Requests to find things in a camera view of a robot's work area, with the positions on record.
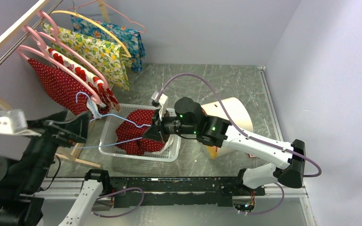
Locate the pink plastic hanger middle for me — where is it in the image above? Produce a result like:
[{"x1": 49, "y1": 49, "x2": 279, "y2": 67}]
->
[{"x1": 24, "y1": 23, "x2": 109, "y2": 89}]

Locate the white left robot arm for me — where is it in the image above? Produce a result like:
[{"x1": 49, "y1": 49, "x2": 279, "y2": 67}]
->
[{"x1": 0, "y1": 109, "x2": 92, "y2": 226}]

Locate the red polka dot skirt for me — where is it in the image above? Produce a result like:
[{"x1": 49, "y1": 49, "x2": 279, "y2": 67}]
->
[
  {"x1": 27, "y1": 58, "x2": 92, "y2": 115},
  {"x1": 115, "y1": 109, "x2": 164, "y2": 156}
]

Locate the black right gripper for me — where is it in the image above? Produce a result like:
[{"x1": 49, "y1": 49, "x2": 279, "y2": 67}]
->
[{"x1": 142, "y1": 107, "x2": 197, "y2": 144}]

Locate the blue floral skirt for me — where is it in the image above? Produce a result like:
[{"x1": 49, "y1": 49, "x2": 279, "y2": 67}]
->
[{"x1": 71, "y1": 16, "x2": 146, "y2": 73}]

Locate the blue wire hanger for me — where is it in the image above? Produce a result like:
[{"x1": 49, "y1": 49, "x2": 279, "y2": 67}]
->
[{"x1": 74, "y1": 92, "x2": 153, "y2": 150}]

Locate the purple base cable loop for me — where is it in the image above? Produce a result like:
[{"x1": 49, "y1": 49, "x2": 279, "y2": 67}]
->
[{"x1": 90, "y1": 186, "x2": 145, "y2": 218}]

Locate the yellow lemon print skirt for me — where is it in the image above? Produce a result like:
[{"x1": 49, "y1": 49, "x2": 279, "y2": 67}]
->
[{"x1": 58, "y1": 27, "x2": 132, "y2": 90}]

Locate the white plastic basket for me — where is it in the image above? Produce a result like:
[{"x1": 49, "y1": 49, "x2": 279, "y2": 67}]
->
[{"x1": 99, "y1": 104, "x2": 181, "y2": 162}]

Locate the wooden clothes rack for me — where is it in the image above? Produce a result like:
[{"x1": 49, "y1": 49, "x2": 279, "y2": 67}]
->
[{"x1": 0, "y1": 0, "x2": 103, "y2": 169}]

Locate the pink wire hanger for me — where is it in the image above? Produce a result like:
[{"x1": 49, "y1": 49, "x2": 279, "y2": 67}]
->
[{"x1": 68, "y1": 0, "x2": 146, "y2": 34}]

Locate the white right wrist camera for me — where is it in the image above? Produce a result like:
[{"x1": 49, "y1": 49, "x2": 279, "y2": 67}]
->
[{"x1": 151, "y1": 91, "x2": 168, "y2": 120}]

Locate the yellow wooden hanger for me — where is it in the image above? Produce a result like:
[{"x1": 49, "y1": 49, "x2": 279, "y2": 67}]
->
[{"x1": 51, "y1": 10, "x2": 131, "y2": 58}]

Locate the white cylindrical bin orange lid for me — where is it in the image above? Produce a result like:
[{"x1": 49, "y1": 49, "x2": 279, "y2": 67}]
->
[{"x1": 201, "y1": 97, "x2": 254, "y2": 159}]

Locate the pink plastic hanger front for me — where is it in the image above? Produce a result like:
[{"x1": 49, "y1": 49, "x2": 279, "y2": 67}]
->
[{"x1": 16, "y1": 45, "x2": 107, "y2": 108}]

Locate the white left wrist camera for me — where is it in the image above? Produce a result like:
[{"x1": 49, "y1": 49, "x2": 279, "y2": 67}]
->
[{"x1": 0, "y1": 109, "x2": 41, "y2": 137}]

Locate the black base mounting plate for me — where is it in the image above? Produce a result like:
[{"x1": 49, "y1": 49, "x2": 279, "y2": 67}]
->
[{"x1": 84, "y1": 169, "x2": 266, "y2": 209}]

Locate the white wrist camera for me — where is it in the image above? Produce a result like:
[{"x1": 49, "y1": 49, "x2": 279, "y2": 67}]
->
[
  {"x1": 0, "y1": 109, "x2": 41, "y2": 137},
  {"x1": 151, "y1": 91, "x2": 168, "y2": 120}
]

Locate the red polka dot hanging skirt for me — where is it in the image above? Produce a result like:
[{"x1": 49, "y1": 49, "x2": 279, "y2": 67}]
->
[{"x1": 27, "y1": 58, "x2": 92, "y2": 115}]

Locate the pink plastic hanger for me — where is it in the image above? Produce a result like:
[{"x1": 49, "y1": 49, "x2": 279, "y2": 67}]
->
[
  {"x1": 37, "y1": 10, "x2": 60, "y2": 43},
  {"x1": 24, "y1": 23, "x2": 109, "y2": 89},
  {"x1": 16, "y1": 45, "x2": 107, "y2": 108}
]

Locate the pink plastic hanger back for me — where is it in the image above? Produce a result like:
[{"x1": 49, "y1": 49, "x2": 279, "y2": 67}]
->
[{"x1": 37, "y1": 10, "x2": 60, "y2": 43}]

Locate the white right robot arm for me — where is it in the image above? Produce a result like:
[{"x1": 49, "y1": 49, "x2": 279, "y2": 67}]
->
[{"x1": 142, "y1": 97, "x2": 305, "y2": 195}]

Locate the white red flower skirt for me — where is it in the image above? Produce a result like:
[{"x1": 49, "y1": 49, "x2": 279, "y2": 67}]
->
[{"x1": 46, "y1": 47, "x2": 121, "y2": 112}]

